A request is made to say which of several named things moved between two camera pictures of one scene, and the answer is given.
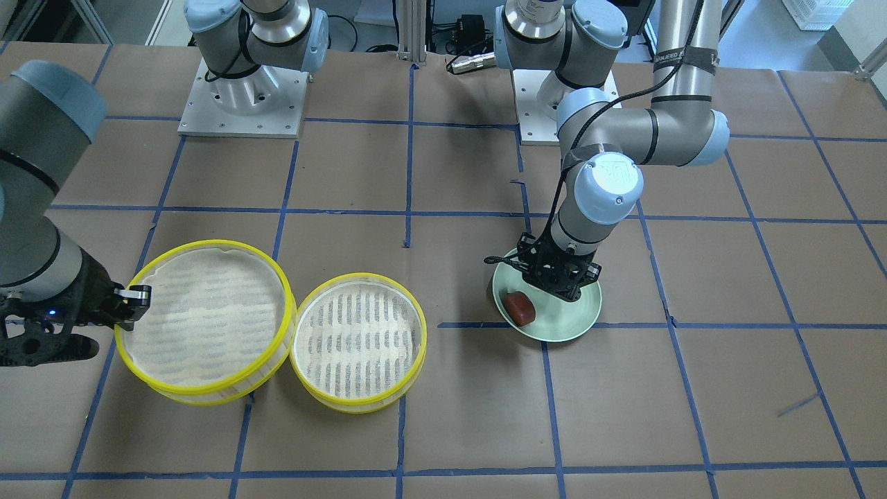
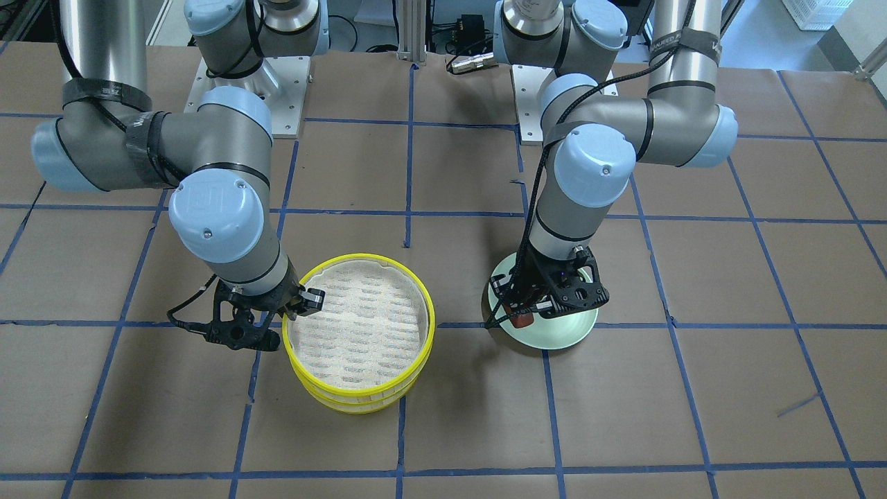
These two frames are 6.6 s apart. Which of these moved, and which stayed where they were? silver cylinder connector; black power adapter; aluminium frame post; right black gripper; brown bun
Moved: right black gripper
Stayed: brown bun; aluminium frame post; silver cylinder connector; black power adapter
